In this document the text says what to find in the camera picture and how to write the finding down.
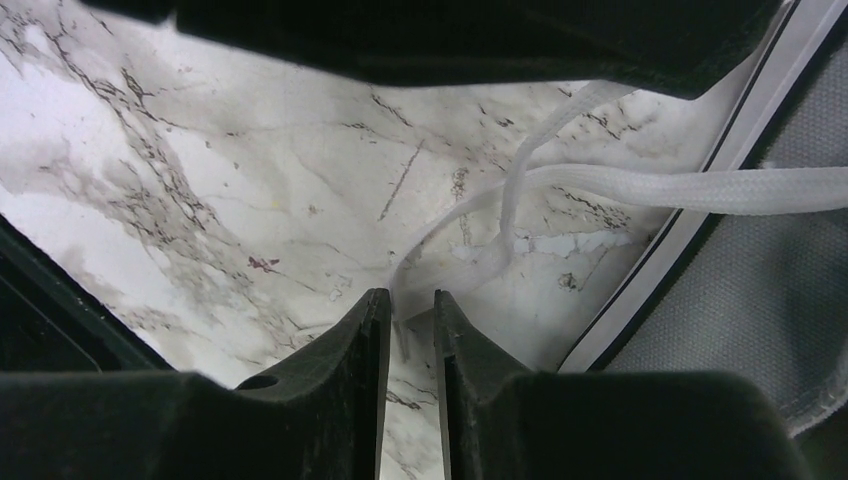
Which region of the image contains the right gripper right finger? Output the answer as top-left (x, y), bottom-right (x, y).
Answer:
top-left (433, 290), bottom-right (811, 479)

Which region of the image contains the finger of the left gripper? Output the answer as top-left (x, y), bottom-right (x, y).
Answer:
top-left (100, 0), bottom-right (780, 99)

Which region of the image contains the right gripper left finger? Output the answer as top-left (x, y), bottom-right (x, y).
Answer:
top-left (1, 288), bottom-right (391, 479)

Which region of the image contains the white shoelace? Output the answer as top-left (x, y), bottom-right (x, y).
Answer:
top-left (387, 81), bottom-right (847, 323)

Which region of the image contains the grey canvas sneaker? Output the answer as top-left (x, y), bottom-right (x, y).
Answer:
top-left (559, 1), bottom-right (847, 436)

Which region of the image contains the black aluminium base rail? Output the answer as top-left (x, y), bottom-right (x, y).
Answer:
top-left (1, 218), bottom-right (172, 373)

